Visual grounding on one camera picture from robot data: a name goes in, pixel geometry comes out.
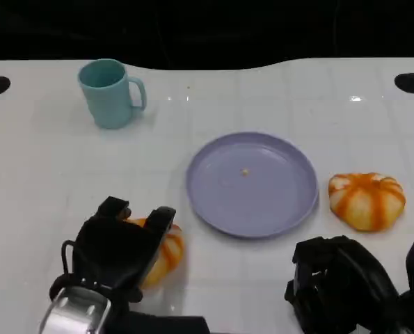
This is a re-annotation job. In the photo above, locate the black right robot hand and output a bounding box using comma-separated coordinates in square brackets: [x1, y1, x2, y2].
[285, 235, 402, 334]

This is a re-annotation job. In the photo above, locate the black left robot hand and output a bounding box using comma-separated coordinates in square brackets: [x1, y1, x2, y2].
[72, 196, 177, 303]

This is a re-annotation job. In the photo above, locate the orange and white bread roll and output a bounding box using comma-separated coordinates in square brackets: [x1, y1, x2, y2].
[328, 172, 407, 233]
[122, 217, 186, 289]

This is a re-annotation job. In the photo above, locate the lilac plate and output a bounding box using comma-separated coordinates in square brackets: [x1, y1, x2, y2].
[185, 131, 319, 239]

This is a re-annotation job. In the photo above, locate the pale green mug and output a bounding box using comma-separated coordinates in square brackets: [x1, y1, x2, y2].
[77, 58, 148, 129]

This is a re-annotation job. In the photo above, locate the black cloth backdrop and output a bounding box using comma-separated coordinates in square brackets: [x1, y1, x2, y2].
[0, 0, 414, 72]

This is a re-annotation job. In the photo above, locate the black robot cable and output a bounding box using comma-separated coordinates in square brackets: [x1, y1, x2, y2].
[61, 239, 77, 279]

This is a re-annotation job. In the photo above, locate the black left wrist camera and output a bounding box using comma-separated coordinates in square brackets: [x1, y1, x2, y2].
[118, 311, 211, 334]

